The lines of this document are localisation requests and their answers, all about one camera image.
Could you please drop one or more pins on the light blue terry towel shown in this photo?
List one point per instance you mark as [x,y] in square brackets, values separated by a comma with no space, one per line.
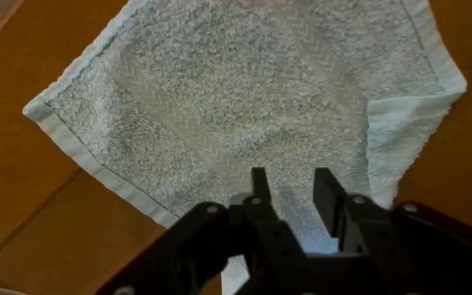
[219,99]

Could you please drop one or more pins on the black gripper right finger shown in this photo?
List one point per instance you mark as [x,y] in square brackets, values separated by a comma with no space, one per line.
[409,251]

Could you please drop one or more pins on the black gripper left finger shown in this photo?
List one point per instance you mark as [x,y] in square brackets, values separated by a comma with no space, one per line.
[203,251]

